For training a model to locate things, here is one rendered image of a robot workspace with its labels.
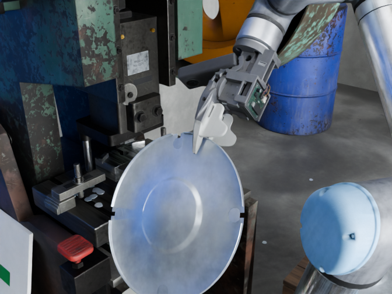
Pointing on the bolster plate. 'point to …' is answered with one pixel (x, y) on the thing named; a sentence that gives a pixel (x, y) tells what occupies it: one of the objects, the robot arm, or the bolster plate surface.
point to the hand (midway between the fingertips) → (196, 146)
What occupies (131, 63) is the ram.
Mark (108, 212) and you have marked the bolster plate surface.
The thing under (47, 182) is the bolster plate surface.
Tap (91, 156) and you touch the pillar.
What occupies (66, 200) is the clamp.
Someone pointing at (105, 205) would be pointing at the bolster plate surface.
